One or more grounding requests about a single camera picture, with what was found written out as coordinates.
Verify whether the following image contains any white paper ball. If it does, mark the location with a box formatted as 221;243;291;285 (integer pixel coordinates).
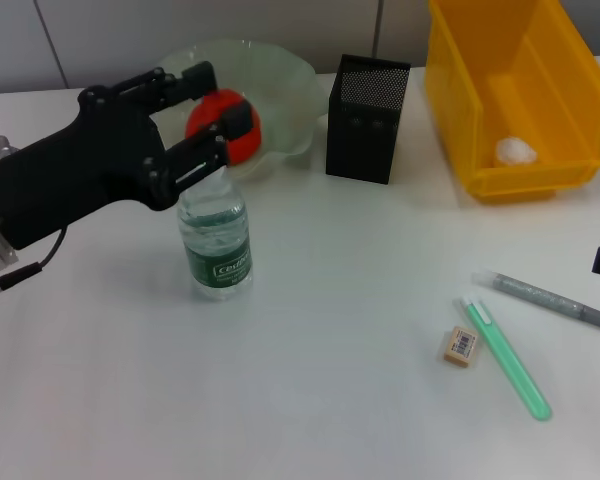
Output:
494;137;537;166

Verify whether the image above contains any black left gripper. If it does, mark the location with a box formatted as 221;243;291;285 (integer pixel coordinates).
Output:
0;60;255;251

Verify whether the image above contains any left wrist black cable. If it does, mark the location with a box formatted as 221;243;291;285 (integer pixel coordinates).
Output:
0;227;70;314

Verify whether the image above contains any beige eraser with barcode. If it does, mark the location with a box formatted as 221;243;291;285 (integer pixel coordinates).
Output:
437;325;480;370

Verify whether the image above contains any black mesh pen holder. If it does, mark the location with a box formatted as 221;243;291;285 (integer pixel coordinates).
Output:
324;53;412;186

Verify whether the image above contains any clear green-label water bottle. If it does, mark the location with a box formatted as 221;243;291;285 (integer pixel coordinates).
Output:
176;167;255;302

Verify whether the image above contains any yellow plastic storage bin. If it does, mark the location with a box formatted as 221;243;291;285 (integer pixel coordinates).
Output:
423;0;600;204

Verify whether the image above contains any orange ribbed fruit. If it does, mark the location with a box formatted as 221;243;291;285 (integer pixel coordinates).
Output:
185;88;263;166

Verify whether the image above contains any grey marker pen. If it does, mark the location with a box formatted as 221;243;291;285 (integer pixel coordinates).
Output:
472;269;600;331

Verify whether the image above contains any green glass fruit plate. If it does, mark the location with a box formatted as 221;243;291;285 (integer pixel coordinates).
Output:
157;40;326;181

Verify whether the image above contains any green pen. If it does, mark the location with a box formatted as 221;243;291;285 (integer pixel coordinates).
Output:
454;294;552;422

